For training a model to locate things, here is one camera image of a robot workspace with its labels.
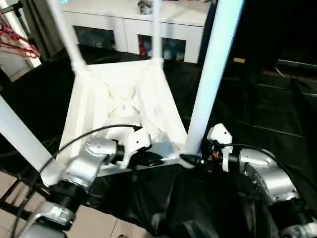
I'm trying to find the white plastic table top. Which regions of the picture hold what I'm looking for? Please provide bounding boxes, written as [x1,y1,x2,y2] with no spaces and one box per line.
[41,59,196,186]

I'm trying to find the white plastic table leg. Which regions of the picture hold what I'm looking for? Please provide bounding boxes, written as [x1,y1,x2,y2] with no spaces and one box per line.
[152,0,164,65]
[0,95,56,172]
[48,0,87,72]
[184,0,245,156]

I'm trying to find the black mat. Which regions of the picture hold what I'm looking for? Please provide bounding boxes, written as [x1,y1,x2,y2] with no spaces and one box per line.
[0,44,317,238]

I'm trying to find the black case with brass label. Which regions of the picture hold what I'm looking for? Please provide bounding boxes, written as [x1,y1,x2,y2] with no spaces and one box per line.
[203,0,278,75]

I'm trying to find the dark long metal bar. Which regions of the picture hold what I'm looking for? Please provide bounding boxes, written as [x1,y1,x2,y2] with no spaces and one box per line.
[277,59,317,71]

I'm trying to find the white cabinet with glass doors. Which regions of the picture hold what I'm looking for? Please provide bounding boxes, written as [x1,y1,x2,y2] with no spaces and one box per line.
[60,0,211,64]

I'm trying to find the dark grey curtain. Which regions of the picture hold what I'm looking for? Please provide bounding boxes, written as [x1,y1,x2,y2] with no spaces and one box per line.
[23,0,65,59]

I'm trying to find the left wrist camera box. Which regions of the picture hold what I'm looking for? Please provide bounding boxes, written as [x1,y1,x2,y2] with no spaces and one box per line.
[116,127,152,168]

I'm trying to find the black metal folding frame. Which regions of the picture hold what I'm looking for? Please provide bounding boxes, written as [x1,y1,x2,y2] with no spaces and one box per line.
[0,171,50,221]

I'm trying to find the red wire clothes hangers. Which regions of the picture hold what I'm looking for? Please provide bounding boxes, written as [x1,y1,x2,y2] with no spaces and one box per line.
[0,14,42,60]

